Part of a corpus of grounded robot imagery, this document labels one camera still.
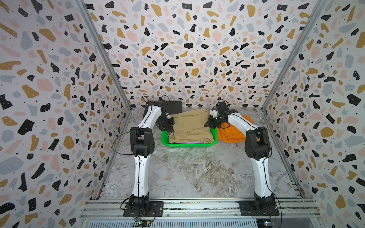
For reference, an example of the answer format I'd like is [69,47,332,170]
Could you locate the orange pants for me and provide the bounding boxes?
[217,123,246,143]

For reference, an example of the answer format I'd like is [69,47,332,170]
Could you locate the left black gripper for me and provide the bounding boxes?
[157,115,174,132]

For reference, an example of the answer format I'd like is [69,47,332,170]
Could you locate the beige pants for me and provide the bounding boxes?
[168,109,215,144]

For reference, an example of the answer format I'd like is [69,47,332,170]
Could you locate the aluminium front rail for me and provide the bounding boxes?
[80,198,326,228]

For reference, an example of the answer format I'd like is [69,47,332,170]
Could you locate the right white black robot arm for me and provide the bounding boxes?
[205,109,276,213]

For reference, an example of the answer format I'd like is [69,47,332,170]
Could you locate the purple pants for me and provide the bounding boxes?
[182,140,202,144]

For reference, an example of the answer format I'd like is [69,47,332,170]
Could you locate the green plastic basket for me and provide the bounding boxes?
[161,125,218,148]

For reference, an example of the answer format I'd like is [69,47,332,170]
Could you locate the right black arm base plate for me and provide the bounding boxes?
[239,200,280,216]

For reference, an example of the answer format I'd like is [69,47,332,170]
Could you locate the black flat box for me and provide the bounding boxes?
[154,100,183,115]

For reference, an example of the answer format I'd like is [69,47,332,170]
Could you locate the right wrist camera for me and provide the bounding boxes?
[210,101,230,118]

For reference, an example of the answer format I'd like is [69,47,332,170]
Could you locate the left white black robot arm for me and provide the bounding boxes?
[129,100,174,211]

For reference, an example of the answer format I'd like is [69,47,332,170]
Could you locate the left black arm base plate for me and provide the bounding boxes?
[123,201,164,218]

